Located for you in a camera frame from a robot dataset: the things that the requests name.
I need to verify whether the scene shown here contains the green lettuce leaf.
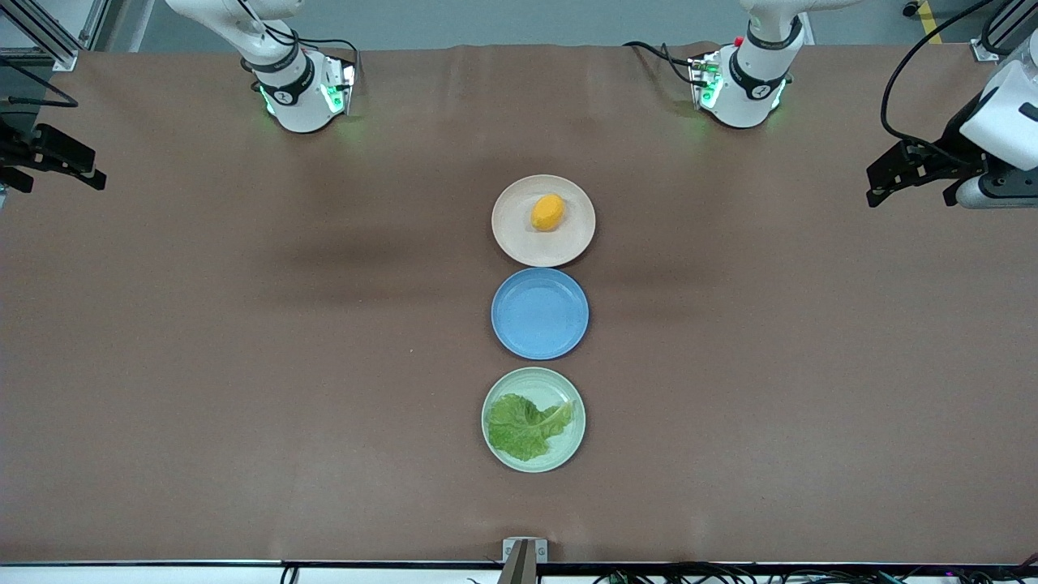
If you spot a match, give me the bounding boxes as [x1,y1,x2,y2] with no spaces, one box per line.
[485,393,577,462]

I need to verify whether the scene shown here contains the black right base cable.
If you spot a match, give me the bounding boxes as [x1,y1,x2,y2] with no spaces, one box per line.
[239,0,362,90]

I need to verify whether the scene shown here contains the black base cable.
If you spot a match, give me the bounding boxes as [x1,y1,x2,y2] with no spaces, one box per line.
[623,40,700,87]
[239,0,362,90]

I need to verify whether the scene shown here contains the yellow lemon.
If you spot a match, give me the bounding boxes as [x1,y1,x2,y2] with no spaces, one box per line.
[530,194,566,233]

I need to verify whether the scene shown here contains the black left base cable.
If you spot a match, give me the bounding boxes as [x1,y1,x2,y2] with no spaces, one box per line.
[623,40,700,87]

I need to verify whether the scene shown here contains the grey metal camera mount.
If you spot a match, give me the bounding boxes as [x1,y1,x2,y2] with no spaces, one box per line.
[501,537,549,584]

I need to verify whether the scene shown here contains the blue round plate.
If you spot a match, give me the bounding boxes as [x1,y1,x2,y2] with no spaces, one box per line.
[491,268,590,361]

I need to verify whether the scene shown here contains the brown table cover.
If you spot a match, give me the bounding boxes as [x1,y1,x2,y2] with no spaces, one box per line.
[0,42,1038,565]

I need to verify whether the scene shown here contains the aluminium frame profile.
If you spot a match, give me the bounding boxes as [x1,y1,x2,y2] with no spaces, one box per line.
[0,0,111,72]
[969,0,1038,62]

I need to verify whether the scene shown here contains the beige round plate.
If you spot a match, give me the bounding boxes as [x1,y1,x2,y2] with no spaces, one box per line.
[491,174,597,268]

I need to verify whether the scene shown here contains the pale green round plate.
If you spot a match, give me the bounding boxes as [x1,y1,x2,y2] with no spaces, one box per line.
[481,367,586,474]

